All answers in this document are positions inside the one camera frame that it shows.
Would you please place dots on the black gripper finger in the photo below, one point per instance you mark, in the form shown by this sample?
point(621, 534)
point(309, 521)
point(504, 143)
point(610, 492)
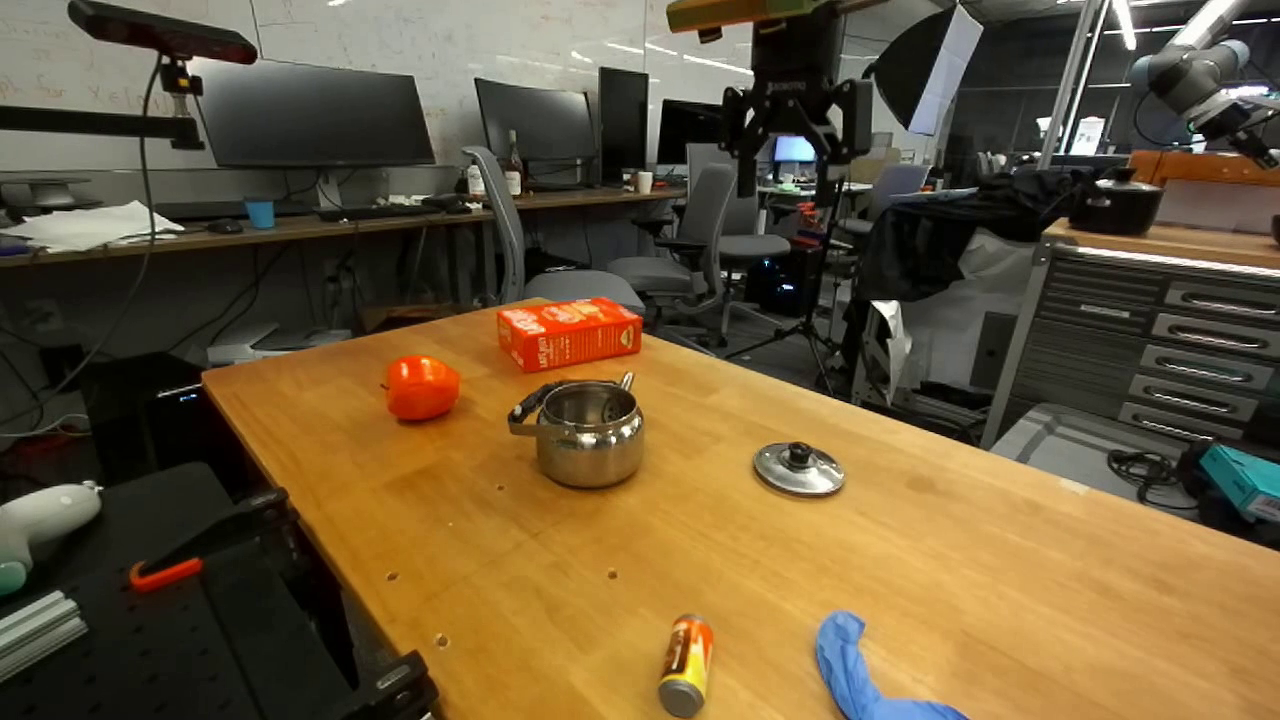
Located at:
point(745, 122)
point(849, 119)

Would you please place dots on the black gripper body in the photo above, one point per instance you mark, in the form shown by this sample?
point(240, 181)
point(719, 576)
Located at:
point(799, 59)

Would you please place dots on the silver teapot lid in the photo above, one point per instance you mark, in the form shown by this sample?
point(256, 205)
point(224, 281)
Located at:
point(799, 469)

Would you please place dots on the grey background robot arm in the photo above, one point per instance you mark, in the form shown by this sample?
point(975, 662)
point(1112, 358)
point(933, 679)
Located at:
point(1185, 77)

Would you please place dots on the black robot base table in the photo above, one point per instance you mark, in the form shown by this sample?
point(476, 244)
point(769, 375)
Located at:
point(200, 647)

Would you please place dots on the silver metal teapot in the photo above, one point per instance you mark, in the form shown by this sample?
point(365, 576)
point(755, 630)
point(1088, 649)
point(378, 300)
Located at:
point(586, 442)

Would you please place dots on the black white softbox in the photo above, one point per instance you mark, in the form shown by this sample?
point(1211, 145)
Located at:
point(933, 64)

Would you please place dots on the dark office chair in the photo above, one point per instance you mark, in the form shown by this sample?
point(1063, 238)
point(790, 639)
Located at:
point(693, 262)

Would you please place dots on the black computer monitor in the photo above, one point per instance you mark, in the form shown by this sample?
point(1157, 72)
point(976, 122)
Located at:
point(534, 125)

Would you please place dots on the grey office chair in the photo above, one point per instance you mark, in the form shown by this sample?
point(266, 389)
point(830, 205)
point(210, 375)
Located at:
point(582, 285)

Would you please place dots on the dark bottle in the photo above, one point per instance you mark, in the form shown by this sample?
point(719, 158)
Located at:
point(513, 164)

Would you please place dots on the orange cracker box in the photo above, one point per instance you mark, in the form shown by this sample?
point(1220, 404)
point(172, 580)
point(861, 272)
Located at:
point(567, 334)

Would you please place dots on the black pot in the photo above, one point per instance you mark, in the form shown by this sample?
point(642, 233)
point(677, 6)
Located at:
point(1112, 205)

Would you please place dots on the grey drawer cabinet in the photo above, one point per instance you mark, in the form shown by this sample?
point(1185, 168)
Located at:
point(1104, 351)

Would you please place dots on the wooden crate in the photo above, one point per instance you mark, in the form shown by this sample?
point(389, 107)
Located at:
point(1213, 202)

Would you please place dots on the long wooden desk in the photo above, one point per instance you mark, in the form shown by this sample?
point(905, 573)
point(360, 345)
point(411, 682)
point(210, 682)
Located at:
point(347, 226)

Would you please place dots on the orange-red toy tomato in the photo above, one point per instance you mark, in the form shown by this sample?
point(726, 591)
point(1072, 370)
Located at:
point(421, 389)

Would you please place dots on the large black monitor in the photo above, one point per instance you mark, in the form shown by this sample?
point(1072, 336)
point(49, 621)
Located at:
point(313, 122)

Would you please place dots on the blue cup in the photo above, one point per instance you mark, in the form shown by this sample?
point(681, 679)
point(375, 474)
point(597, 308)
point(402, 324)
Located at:
point(263, 213)

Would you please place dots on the teal case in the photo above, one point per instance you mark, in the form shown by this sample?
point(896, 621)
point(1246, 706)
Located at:
point(1251, 480)

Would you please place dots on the blue cloth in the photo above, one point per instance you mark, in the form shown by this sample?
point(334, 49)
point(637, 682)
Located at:
point(855, 672)

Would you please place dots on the white papers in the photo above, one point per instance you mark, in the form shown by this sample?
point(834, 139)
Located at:
point(87, 226)

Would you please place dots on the black computer case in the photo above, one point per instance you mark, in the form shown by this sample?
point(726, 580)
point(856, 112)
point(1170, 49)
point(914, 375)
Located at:
point(143, 412)

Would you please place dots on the white handheld controller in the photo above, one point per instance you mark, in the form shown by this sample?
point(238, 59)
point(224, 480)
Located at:
point(46, 521)

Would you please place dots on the yellow wrist camera box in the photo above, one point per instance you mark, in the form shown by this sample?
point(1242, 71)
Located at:
point(760, 14)

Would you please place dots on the black bar camera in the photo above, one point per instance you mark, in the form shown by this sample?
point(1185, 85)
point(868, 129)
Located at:
point(162, 28)

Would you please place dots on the aluminium extrusion rail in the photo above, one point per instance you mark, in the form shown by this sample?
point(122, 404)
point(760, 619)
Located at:
point(37, 639)

